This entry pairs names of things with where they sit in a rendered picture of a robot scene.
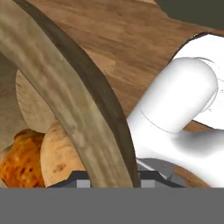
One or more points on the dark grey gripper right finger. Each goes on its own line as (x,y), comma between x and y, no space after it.
(151,179)

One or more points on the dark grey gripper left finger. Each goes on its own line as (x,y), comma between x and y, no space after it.
(78,178)

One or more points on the brown wooden bowl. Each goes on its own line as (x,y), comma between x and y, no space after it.
(70,96)

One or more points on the tan potato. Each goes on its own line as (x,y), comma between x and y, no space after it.
(59,157)

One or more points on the orange chicken drumstick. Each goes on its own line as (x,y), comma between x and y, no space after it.
(22,163)

